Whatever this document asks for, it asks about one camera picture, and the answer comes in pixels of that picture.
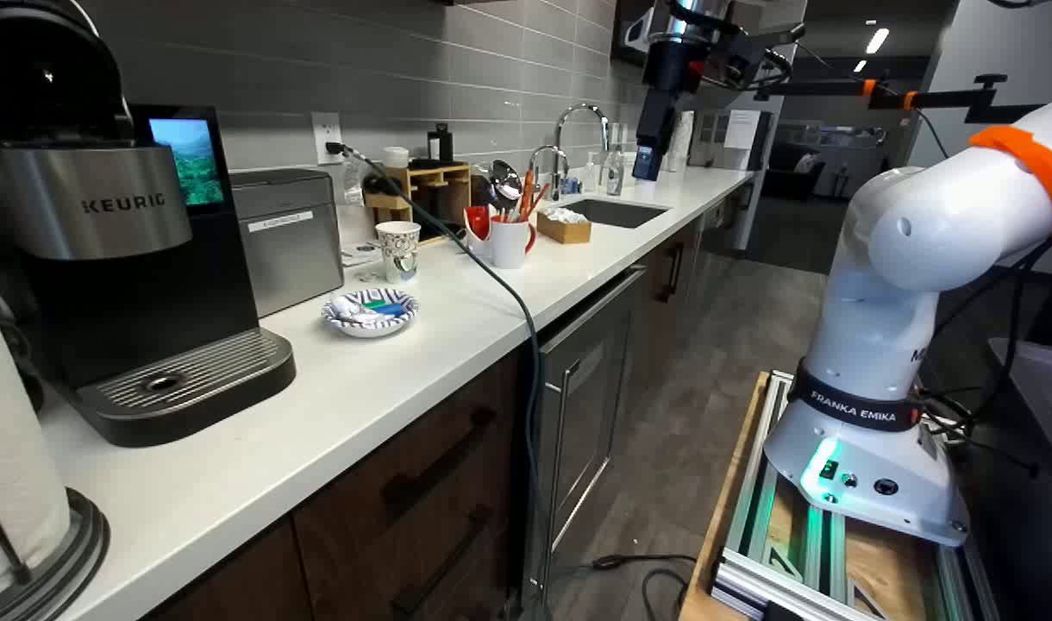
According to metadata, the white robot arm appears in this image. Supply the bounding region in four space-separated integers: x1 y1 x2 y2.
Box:
765 104 1052 548

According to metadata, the white wall outlet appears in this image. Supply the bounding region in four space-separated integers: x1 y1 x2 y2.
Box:
312 114 342 166

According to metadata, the silver bin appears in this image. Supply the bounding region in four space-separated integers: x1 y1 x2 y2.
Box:
232 170 345 318

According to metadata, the stainless dishwasher front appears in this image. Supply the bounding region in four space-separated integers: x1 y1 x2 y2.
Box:
528 268 640 582

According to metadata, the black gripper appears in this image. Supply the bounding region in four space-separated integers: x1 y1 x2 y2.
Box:
634 37 708 181

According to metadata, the black Keurig coffee maker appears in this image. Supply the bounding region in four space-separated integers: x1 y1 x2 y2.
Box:
0 0 298 446

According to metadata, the chrome kitchen faucet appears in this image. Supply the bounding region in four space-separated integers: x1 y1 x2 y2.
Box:
528 101 614 198

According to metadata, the wooden pod organizer rack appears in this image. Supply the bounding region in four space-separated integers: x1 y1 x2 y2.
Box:
363 166 473 238

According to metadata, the wooden sugar packet box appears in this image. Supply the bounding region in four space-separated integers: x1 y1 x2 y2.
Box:
538 209 590 246

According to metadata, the patterned paper cup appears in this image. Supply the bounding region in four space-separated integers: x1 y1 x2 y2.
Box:
376 221 420 282

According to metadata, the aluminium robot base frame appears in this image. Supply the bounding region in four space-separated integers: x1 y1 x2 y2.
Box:
678 370 999 621

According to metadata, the black sink basin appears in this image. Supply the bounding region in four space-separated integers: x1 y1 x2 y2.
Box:
565 200 667 229

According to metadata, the white red mug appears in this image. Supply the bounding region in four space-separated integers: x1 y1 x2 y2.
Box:
467 207 534 268

